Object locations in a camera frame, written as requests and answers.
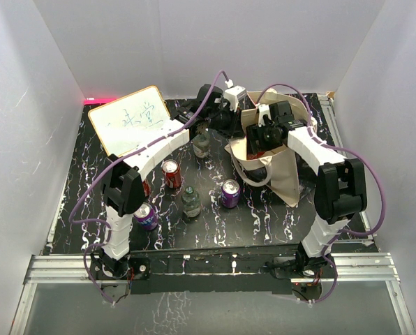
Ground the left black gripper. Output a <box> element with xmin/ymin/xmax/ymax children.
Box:
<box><xmin>206</xmin><ymin>103</ymin><xmax>244</xmax><ymax>140</ymax></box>

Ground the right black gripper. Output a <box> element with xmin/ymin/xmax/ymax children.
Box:
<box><xmin>246</xmin><ymin>121</ymin><xmax>281</xmax><ymax>156</ymax></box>

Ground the beige canvas tote bag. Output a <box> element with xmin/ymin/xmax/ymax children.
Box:
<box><xmin>225</xmin><ymin>88</ymin><xmax>317</xmax><ymax>207</ymax></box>

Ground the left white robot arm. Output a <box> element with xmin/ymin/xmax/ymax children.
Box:
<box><xmin>89</xmin><ymin>84</ymin><xmax>239</xmax><ymax>278</ymax></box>

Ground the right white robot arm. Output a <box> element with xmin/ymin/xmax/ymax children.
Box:
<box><xmin>246</xmin><ymin>101</ymin><xmax>367</xmax><ymax>277</ymax></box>

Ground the far clear glass bottle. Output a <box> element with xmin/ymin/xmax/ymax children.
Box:
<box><xmin>193</xmin><ymin>133</ymin><xmax>210</xmax><ymax>158</ymax></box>

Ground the clear glass bottle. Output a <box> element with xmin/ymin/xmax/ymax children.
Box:
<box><xmin>181</xmin><ymin>186</ymin><xmax>201</xmax><ymax>218</ymax></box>
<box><xmin>193</xmin><ymin>133</ymin><xmax>210</xmax><ymax>158</ymax></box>

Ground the purple soda can centre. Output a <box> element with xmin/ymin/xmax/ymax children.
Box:
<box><xmin>221</xmin><ymin>179</ymin><xmax>240</xmax><ymax>209</ymax></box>

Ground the purple soda can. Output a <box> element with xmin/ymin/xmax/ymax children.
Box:
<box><xmin>221</xmin><ymin>179</ymin><xmax>240</xmax><ymax>209</ymax></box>
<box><xmin>133</xmin><ymin>202</ymin><xmax>158</xmax><ymax>231</ymax></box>

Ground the red cola can centre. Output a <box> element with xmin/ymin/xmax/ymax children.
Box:
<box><xmin>161</xmin><ymin>159</ymin><xmax>181</xmax><ymax>188</ymax></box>

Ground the red cola can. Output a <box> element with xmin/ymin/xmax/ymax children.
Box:
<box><xmin>161</xmin><ymin>159</ymin><xmax>181</xmax><ymax>188</ymax></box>
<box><xmin>142</xmin><ymin>179</ymin><xmax>151</xmax><ymax>198</ymax></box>

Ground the near clear glass bottle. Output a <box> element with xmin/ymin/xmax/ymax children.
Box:
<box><xmin>181</xmin><ymin>186</ymin><xmax>201</xmax><ymax>218</ymax></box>

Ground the red cola can left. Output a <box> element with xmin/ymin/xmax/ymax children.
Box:
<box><xmin>142</xmin><ymin>179</ymin><xmax>151</xmax><ymax>198</ymax></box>

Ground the purple soda can left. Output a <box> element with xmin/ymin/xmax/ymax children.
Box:
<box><xmin>133</xmin><ymin>202</ymin><xmax>158</xmax><ymax>231</ymax></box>

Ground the pink red marker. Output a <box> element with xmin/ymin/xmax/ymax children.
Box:
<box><xmin>83</xmin><ymin>98</ymin><xmax>116</xmax><ymax>105</ymax></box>

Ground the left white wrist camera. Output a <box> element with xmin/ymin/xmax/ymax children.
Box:
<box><xmin>223</xmin><ymin>85</ymin><xmax>247</xmax><ymax>112</ymax></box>

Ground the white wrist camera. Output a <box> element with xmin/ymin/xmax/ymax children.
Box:
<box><xmin>223</xmin><ymin>85</ymin><xmax>247</xmax><ymax>112</ymax></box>
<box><xmin>258</xmin><ymin>104</ymin><xmax>272</xmax><ymax>128</ymax></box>

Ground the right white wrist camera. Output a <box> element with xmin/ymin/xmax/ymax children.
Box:
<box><xmin>258</xmin><ymin>104</ymin><xmax>272</xmax><ymax>128</ymax></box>

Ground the small whiteboard orange frame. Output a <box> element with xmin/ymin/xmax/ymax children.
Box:
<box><xmin>88</xmin><ymin>86</ymin><xmax>170</xmax><ymax>156</ymax></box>

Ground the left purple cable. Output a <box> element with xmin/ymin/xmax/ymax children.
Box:
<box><xmin>68</xmin><ymin>69</ymin><xmax>234</xmax><ymax>308</ymax></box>

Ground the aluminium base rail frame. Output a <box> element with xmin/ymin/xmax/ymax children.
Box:
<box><xmin>8</xmin><ymin>94</ymin><xmax>415</xmax><ymax>335</ymax></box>

